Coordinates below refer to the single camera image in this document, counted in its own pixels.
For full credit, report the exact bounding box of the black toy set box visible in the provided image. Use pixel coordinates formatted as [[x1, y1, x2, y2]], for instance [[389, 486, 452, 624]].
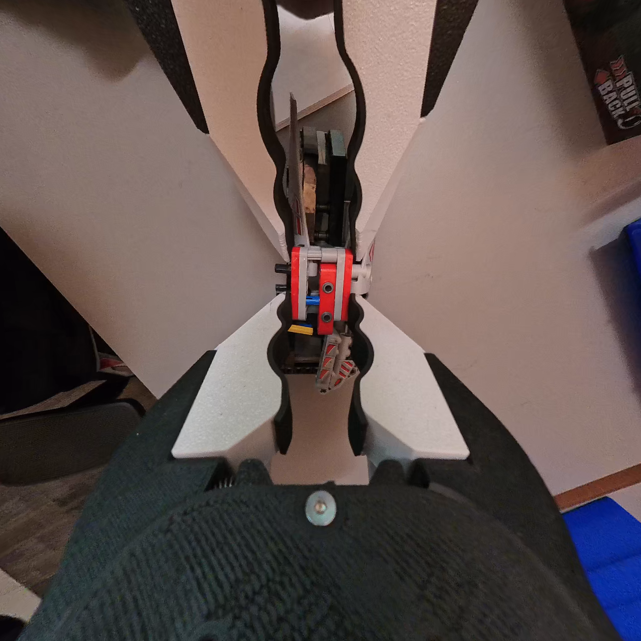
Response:
[[566, 0, 641, 146]]

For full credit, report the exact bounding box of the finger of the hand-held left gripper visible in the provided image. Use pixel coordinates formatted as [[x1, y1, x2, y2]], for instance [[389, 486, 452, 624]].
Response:
[[332, 0, 437, 253], [169, 0, 293, 257]]

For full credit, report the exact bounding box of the person's left hand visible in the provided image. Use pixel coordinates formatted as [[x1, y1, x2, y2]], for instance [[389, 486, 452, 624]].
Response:
[[277, 0, 335, 20]]

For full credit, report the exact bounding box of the brick-built toy truck model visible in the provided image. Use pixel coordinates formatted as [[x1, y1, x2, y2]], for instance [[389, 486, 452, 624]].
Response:
[[273, 92, 374, 396]]

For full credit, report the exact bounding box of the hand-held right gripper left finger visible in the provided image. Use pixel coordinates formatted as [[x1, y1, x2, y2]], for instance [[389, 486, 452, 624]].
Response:
[[170, 295, 295, 472]]

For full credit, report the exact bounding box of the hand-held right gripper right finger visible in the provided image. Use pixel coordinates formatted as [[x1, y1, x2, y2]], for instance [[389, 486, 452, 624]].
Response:
[[350, 295, 471, 471]]

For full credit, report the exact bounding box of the red toy brick beam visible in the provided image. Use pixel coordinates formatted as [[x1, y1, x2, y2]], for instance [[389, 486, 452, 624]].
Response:
[[289, 245, 315, 322]]

